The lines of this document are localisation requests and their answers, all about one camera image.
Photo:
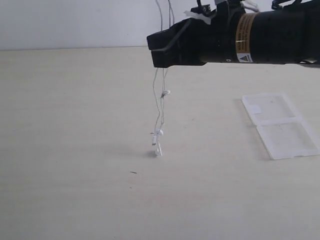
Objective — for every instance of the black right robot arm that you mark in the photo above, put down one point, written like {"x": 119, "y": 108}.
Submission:
{"x": 287, "y": 34}

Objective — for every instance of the clear plastic storage case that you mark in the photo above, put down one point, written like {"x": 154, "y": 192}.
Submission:
{"x": 282, "y": 129}

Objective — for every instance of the white wired earphones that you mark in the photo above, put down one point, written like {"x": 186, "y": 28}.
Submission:
{"x": 160, "y": 98}

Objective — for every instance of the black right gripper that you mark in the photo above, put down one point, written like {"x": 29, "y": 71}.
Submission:
{"x": 192, "y": 42}

